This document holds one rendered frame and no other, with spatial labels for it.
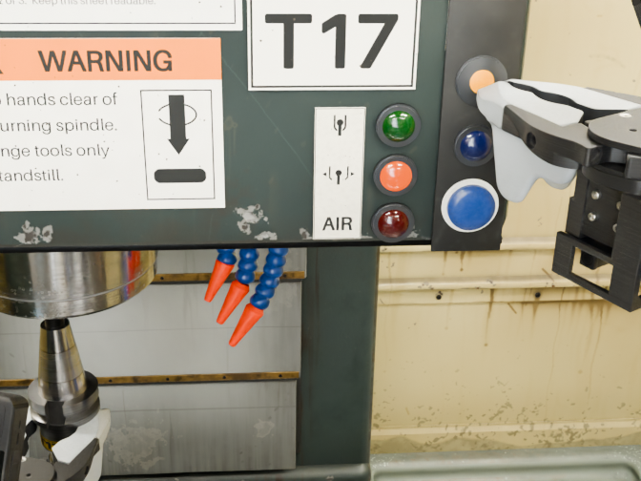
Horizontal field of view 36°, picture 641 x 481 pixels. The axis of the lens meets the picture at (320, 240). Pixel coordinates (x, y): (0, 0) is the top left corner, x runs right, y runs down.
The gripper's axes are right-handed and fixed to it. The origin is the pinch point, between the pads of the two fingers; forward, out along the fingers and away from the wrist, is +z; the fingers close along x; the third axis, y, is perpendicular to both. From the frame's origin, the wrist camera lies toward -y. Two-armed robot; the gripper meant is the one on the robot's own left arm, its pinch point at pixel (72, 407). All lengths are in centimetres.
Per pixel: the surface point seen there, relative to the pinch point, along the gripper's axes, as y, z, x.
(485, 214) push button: -29.5, -12.0, 37.3
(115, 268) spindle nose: -18.5, -5.2, 8.5
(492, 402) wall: 61, 97, 37
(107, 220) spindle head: -29.3, -18.2, 14.8
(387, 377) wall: 54, 90, 16
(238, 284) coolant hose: -15.2, 0.2, 16.9
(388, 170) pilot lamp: -32.4, -13.5, 31.3
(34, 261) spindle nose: -20.2, -8.7, 3.6
